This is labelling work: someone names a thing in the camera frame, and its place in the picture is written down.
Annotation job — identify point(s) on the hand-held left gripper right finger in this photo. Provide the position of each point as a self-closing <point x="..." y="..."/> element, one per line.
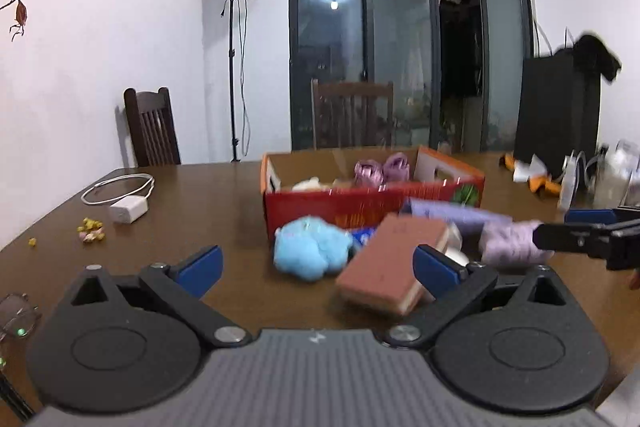
<point x="437" y="274"/>

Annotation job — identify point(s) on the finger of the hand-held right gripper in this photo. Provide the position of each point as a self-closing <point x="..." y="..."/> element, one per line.
<point x="565" y="238"/>
<point x="592" y="216"/>

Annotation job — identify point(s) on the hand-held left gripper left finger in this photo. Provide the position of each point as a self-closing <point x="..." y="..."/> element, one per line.
<point x="202" y="269"/>

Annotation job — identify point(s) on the lavender fuzzy pouch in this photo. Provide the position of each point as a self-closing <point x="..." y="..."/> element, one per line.
<point x="507" y="244"/>

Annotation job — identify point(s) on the purple knit cloth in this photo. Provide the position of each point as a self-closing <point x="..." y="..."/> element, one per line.
<point x="460" y="214"/>

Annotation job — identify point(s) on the red orange cardboard box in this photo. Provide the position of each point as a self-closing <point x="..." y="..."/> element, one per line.
<point x="360" y="207"/>

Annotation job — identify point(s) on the white round soft object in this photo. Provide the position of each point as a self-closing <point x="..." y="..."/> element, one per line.
<point x="456" y="247"/>

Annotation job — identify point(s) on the brown pink sponge block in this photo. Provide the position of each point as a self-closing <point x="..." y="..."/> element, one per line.
<point x="387" y="264"/>

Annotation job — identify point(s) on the orange white toy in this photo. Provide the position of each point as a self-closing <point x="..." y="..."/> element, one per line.
<point x="532" y="174"/>

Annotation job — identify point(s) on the blue white packet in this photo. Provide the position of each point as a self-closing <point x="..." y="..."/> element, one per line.
<point x="363" y="236"/>

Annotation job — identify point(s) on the white charger block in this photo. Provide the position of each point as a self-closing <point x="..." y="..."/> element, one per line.
<point x="129" y="210"/>

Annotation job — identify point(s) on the blue plush toy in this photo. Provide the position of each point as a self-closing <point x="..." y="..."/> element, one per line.
<point x="310" y="249"/>

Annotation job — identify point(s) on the tall black case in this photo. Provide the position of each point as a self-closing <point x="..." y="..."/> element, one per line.
<point x="555" y="112"/>

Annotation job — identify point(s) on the white plush ball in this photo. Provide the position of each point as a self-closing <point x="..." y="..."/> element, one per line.
<point x="309" y="184"/>

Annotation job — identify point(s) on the dark wooden slatted chair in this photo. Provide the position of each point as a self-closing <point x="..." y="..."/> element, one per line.
<point x="152" y="129"/>

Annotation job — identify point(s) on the dark cloth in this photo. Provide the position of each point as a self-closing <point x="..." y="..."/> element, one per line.
<point x="592" y="54"/>

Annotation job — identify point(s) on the brown wooden slatted chair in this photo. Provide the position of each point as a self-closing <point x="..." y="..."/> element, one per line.
<point x="352" y="114"/>

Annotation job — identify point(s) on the eyeglasses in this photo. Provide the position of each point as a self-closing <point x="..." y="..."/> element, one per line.
<point x="17" y="314"/>

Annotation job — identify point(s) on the studio light on stand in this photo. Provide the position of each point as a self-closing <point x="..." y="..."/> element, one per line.
<point x="232" y="57"/>

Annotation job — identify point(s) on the black framed sliding glass door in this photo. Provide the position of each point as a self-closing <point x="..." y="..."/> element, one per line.
<point x="400" y="47"/>

